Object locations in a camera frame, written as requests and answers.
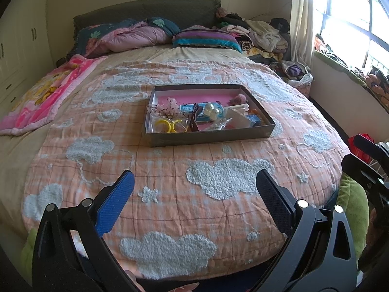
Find brown oval hair clip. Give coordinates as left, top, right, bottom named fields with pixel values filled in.
left=189, top=103, right=203, bottom=132

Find pile of clothes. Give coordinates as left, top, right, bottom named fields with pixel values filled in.
left=216, top=7, right=290, bottom=65

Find clothes on window sill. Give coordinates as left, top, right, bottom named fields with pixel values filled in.
left=314, top=34, right=388, bottom=112

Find bag with purple clothes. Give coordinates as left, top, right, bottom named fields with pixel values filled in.
left=270, top=61, right=313, bottom=88

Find white wardrobe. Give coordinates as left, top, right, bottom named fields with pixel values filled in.
left=1, top=0, right=54, bottom=116

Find green cushion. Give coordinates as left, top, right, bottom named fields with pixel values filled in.
left=336, top=173, right=370, bottom=260

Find clear packet with earrings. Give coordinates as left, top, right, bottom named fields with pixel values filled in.
left=203, top=117, right=232, bottom=131

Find dark tray with pink liner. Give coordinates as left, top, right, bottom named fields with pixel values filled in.
left=144, top=84, right=275, bottom=147

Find pink cartoon blanket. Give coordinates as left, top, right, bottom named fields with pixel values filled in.
left=1, top=55, right=107, bottom=136

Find dark green headboard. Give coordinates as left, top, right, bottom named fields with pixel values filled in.
left=56, top=0, right=222, bottom=67

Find window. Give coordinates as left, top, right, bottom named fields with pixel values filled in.
left=313, top=0, right=388, bottom=74

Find peach cloud-pattern quilt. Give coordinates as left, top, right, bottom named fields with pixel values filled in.
left=22, top=61, right=349, bottom=280

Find purple teal striped pillow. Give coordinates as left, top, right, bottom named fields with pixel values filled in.
left=172, top=26, right=242, bottom=53

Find pink fuzzy hair tie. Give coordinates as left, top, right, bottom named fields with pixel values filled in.
left=227, top=93, right=247, bottom=106

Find white curtain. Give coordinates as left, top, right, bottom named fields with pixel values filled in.
left=290, top=0, right=315, bottom=67

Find blue small box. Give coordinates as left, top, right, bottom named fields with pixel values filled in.
left=246, top=114, right=262, bottom=127

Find yellow ring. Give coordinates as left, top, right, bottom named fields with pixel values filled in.
left=153, top=118, right=187, bottom=134

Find red plastic bag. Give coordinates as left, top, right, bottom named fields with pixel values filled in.
left=347, top=133, right=375, bottom=164

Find white pearl hair clip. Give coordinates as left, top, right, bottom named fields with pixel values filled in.
left=203, top=103, right=219, bottom=121

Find blue printed card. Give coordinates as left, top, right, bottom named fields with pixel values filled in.
left=179, top=102, right=224, bottom=123

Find sheer floral hair scrunchie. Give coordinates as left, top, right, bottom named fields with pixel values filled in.
left=147, top=98, right=184, bottom=119

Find white claw hair clip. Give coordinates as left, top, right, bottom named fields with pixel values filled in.
left=227, top=103, right=249, bottom=115

